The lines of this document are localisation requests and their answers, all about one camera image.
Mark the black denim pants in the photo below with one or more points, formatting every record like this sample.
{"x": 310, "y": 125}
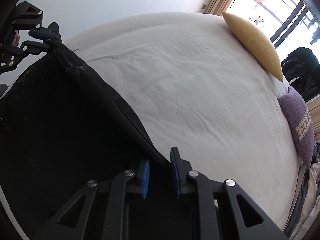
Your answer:
{"x": 62, "y": 125}

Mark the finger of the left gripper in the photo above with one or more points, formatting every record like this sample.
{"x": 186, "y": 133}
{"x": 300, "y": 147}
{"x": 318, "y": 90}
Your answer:
{"x": 32, "y": 48}
{"x": 41, "y": 33}

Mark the purple pillow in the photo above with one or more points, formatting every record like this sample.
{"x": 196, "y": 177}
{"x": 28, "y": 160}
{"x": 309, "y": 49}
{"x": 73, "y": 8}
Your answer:
{"x": 299, "y": 118}

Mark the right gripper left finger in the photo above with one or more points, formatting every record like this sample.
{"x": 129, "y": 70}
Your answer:
{"x": 99, "y": 210}

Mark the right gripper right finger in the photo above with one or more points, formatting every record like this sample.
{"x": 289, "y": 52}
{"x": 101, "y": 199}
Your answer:
{"x": 223, "y": 209}

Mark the beige grey folded duvet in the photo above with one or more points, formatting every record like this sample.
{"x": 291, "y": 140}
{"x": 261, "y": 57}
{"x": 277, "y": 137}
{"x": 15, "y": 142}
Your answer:
{"x": 303, "y": 221}

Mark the black clothes on chair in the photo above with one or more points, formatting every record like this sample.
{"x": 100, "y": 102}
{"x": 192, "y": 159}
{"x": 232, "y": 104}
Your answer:
{"x": 303, "y": 66}

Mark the yellow pillow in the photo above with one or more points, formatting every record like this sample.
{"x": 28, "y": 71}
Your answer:
{"x": 256, "y": 42}

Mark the white bed sheet mattress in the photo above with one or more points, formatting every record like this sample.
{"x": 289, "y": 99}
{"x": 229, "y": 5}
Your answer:
{"x": 194, "y": 86}

